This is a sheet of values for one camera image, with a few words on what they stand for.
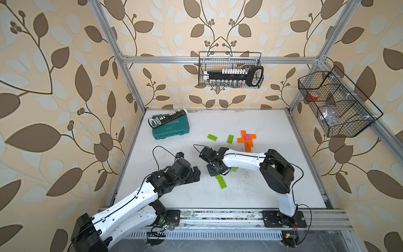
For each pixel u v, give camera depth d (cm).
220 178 87
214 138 104
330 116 70
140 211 60
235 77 85
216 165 65
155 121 105
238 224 74
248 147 99
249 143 101
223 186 84
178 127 104
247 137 103
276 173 49
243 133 105
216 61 91
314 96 81
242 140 102
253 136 105
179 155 73
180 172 60
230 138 104
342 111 73
